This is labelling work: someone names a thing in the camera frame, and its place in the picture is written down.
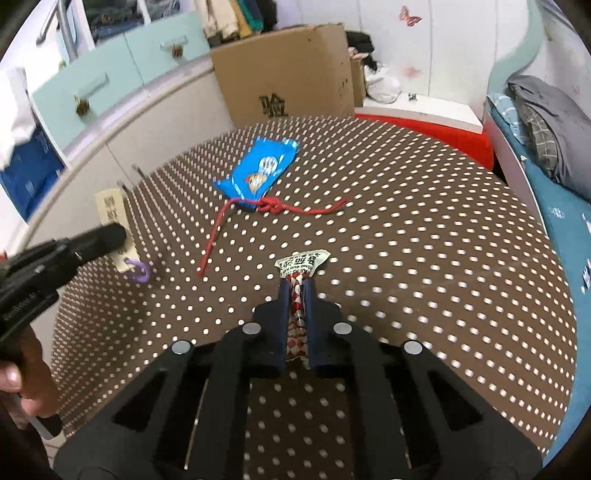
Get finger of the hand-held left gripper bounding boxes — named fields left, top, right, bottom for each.
left=69, top=224, right=129, bottom=265

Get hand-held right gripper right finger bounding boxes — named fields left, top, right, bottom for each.
left=302, top=277, right=543, bottom=480

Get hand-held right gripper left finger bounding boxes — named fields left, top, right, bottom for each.
left=53, top=277, right=291, bottom=480

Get white yellow paper carton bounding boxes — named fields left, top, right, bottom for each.
left=95, top=187, right=139, bottom=273

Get red white checkered wrapper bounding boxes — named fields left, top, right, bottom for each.
left=274, top=249, right=332, bottom=370

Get person's left hand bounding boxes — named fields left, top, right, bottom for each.
left=0, top=344, right=62, bottom=430

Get purple plastic hook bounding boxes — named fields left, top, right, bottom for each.
left=126, top=258, right=151, bottom=283

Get blue white bag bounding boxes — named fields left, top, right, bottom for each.
left=0, top=67, right=63, bottom=222

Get brown polka dot tablecloth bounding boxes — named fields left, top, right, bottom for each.
left=50, top=115, right=578, bottom=480

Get beige cabinet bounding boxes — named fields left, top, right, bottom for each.
left=28, top=60, right=236, bottom=232

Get teal cabinet drawer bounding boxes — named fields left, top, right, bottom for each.
left=32, top=34, right=141, bottom=141
left=127, top=11, right=211, bottom=86

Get blue snack wrapper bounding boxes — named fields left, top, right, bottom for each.
left=213, top=138, right=300, bottom=213

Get folded denim clothes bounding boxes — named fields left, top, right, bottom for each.
left=83, top=0, right=153, bottom=44

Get white wooden step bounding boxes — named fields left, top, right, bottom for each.
left=353, top=95, right=485, bottom=134

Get red cloth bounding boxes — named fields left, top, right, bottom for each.
left=355, top=113, right=495, bottom=171

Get white plastic bag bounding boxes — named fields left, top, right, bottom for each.
left=365, top=65, right=402, bottom=103

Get cream hanging garment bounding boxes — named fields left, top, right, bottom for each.
left=194, top=0, right=236, bottom=38

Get large cardboard box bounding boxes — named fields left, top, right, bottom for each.
left=210, top=22, right=356, bottom=129

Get yellow hanging garment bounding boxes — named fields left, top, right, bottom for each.
left=228, top=0, right=252, bottom=38

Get teal fish print bedsheet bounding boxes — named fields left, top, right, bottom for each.
left=522, top=157, right=591, bottom=291

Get green hanging garment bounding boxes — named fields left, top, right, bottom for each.
left=245, top=0, right=266, bottom=33

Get black bag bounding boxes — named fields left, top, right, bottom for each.
left=346, top=31, right=379, bottom=58

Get blue checkered pillow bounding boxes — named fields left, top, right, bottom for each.
left=487, top=92, right=532, bottom=160

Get grey blanket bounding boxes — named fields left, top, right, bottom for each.
left=505, top=75, right=591, bottom=199

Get red string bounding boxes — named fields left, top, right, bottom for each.
left=198, top=198, right=350, bottom=277

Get chrome rail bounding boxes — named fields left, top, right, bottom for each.
left=37, top=0, right=77, bottom=61

